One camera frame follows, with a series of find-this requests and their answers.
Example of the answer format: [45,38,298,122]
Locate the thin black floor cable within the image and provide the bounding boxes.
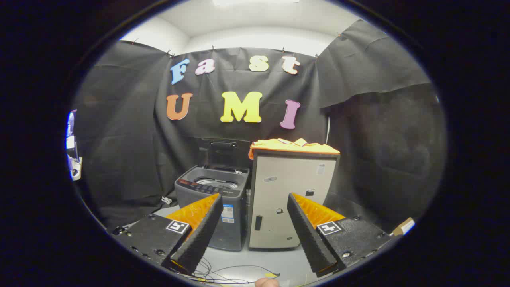
[171,255,280,284]

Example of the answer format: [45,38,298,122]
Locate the orange polo shirt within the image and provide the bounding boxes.
[248,138,341,161]

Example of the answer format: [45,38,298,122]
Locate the beige metal cabinet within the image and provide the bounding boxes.
[248,150,341,250]

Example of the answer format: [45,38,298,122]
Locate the white and blue equipment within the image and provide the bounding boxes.
[65,110,83,181]

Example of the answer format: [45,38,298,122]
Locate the brown cardboard piece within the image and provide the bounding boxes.
[392,217,416,236]

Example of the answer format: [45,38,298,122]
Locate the dark washing machine lid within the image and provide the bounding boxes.
[202,140,240,170]

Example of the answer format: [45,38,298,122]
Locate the black backdrop cloth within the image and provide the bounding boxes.
[74,20,447,232]

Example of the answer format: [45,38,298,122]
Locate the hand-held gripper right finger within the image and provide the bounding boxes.
[287,193,395,278]

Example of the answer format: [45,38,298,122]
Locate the grey washing machine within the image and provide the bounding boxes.
[175,140,251,252]

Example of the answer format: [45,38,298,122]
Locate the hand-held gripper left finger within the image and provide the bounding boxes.
[110,193,224,275]

